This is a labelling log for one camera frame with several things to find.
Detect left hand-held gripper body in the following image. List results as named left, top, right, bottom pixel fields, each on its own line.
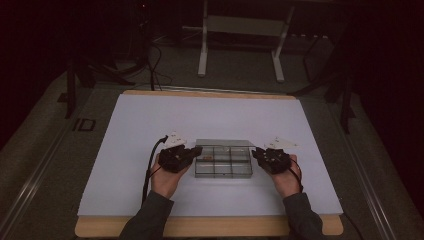
left=157, top=131, right=196, bottom=174

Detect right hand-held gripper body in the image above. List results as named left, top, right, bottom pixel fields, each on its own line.
left=258, top=136, right=299, bottom=176

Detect clear plastic compartment box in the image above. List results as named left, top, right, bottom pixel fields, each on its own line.
left=193, top=138, right=257, bottom=180

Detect person's right hand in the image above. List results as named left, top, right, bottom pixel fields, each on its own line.
left=270, top=153, right=303, bottom=200

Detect person's left hand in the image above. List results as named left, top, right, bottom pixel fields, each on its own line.
left=149, top=155, right=188, bottom=200

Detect white table mat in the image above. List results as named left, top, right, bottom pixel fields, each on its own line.
left=77, top=93, right=345, bottom=218

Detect silver metal bar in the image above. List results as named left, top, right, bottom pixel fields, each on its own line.
left=155, top=84, right=284, bottom=96

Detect black tripod stand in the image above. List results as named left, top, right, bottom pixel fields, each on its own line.
left=64, top=54, right=137, bottom=120
left=287, top=34, right=357, bottom=135

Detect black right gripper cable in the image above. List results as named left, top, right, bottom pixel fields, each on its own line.
left=287, top=157, right=365, bottom=240

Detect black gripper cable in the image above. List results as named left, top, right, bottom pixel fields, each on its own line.
left=141, top=134, right=169, bottom=207
left=287, top=157, right=365, bottom=240

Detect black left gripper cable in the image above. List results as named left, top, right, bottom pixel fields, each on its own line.
left=141, top=134, right=169, bottom=207

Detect black floor cables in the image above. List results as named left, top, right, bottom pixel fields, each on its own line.
left=145, top=42, right=174, bottom=92

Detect metal floor rail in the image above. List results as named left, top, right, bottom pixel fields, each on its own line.
left=0, top=121, right=74, bottom=236
left=328, top=99, right=398, bottom=240

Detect white metal desk frame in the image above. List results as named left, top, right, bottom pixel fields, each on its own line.
left=182, top=0, right=296, bottom=84

